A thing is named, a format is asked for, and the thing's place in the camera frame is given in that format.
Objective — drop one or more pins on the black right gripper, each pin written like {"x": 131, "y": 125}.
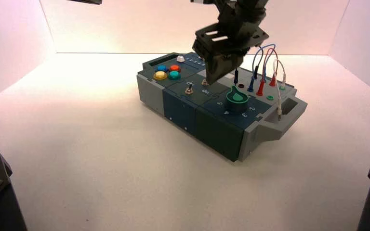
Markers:
{"x": 233, "y": 44}

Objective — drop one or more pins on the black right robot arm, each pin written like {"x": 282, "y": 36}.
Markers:
{"x": 239, "y": 12}

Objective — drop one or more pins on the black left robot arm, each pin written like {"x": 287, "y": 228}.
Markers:
{"x": 86, "y": 1}

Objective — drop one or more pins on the green rotary knob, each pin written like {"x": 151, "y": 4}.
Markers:
{"x": 237, "y": 101}

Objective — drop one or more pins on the white slider knob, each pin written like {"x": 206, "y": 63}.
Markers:
{"x": 180, "y": 59}

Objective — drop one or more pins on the red round push button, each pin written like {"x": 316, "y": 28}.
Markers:
{"x": 175, "y": 68}

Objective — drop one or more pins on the green round push button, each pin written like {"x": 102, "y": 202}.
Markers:
{"x": 174, "y": 75}

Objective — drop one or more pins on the teal and grey control box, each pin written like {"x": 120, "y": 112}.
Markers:
{"x": 185, "y": 108}

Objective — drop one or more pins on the blue round push button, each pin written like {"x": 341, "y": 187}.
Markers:
{"x": 162, "y": 68}

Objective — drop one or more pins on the yellow round push button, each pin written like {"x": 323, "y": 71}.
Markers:
{"x": 160, "y": 75}

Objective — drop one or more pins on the silver toggle switch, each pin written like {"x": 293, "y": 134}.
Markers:
{"x": 188, "y": 91}
{"x": 205, "y": 82}

